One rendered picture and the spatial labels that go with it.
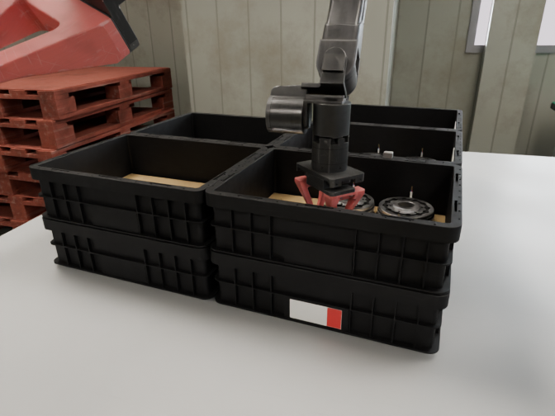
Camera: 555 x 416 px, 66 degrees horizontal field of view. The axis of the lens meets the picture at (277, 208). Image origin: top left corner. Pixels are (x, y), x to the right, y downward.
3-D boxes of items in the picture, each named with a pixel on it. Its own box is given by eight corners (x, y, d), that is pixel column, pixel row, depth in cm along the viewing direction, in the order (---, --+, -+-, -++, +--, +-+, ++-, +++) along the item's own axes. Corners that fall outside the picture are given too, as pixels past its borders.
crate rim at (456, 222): (460, 176, 83) (462, 164, 82) (459, 245, 57) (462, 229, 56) (270, 157, 97) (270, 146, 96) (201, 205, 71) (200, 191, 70)
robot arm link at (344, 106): (348, 98, 61) (353, 92, 66) (301, 96, 63) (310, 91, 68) (346, 145, 64) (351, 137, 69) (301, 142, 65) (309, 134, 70)
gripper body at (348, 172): (331, 191, 64) (333, 143, 61) (295, 172, 72) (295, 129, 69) (364, 184, 67) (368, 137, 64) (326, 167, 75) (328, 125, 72)
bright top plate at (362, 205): (377, 196, 88) (377, 193, 87) (369, 215, 79) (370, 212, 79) (329, 190, 91) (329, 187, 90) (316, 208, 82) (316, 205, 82)
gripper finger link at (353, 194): (329, 241, 67) (331, 184, 63) (304, 224, 72) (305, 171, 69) (362, 231, 70) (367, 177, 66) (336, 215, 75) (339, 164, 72)
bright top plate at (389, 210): (436, 204, 83) (437, 200, 83) (429, 224, 75) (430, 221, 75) (385, 196, 87) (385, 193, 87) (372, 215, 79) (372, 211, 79)
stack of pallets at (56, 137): (97, 171, 378) (78, 65, 342) (186, 179, 355) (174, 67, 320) (-37, 235, 264) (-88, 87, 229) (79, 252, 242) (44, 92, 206)
